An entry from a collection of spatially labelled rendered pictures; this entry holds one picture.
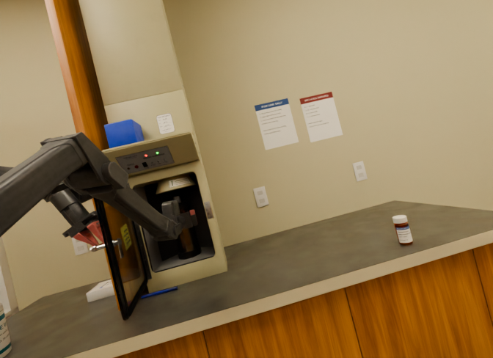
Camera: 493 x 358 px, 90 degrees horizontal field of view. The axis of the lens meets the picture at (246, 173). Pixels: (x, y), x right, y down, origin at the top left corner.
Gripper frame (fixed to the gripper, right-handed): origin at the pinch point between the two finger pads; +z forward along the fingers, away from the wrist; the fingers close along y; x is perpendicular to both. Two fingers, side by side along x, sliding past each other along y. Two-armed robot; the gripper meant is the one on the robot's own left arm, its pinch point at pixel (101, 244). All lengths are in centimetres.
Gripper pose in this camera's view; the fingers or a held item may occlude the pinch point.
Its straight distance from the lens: 90.8
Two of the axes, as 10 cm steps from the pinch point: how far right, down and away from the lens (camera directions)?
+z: 6.2, 7.8, 0.5
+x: 1.7, -0.7, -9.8
